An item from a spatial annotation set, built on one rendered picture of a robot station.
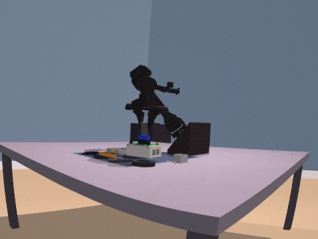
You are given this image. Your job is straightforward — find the dark blue work mat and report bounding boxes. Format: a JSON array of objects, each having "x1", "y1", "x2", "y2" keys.
[{"x1": 70, "y1": 152, "x2": 201, "y2": 167}]

